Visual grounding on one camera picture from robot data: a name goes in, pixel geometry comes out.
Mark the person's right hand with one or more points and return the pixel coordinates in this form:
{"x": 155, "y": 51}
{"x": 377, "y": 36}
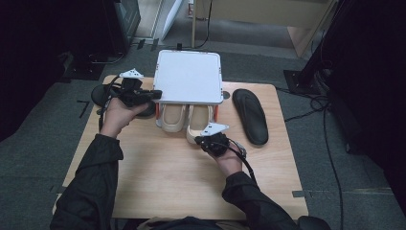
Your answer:
{"x": 230, "y": 163}

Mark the black metal stand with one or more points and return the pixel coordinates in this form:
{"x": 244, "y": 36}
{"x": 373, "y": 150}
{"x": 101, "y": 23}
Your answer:
{"x": 303, "y": 81}

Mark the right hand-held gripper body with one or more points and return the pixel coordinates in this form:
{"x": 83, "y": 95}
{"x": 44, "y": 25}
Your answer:
{"x": 214, "y": 143}

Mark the person's left hand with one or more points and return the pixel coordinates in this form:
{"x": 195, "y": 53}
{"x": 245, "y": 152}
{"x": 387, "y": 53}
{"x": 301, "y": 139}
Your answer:
{"x": 116, "y": 118}

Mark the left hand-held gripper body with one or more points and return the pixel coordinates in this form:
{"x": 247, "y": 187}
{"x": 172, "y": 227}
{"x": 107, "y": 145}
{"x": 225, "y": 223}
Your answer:
{"x": 130, "y": 92}

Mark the dark cabinet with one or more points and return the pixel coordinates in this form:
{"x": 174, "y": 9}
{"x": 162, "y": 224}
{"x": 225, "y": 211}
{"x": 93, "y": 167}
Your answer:
{"x": 124, "y": 22}

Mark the light wooden cabinet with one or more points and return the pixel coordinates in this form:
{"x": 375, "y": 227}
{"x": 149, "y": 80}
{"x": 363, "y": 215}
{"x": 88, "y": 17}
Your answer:
{"x": 255, "y": 12}

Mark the black flip-flop sandal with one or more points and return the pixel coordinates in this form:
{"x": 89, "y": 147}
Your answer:
{"x": 97, "y": 96}
{"x": 250, "y": 115}

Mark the white board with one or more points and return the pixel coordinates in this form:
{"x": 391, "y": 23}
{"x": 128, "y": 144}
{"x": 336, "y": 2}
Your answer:
{"x": 172, "y": 17}

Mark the person's torso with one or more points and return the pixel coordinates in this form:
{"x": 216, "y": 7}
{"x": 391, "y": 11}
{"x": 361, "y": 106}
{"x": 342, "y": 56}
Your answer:
{"x": 191, "y": 223}

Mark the white shoe rack orange legs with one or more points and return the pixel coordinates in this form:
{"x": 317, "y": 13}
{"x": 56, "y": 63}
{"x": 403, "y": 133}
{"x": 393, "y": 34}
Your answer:
{"x": 188, "y": 76}

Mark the black floor plate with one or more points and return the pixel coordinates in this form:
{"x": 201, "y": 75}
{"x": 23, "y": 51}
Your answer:
{"x": 83, "y": 72}

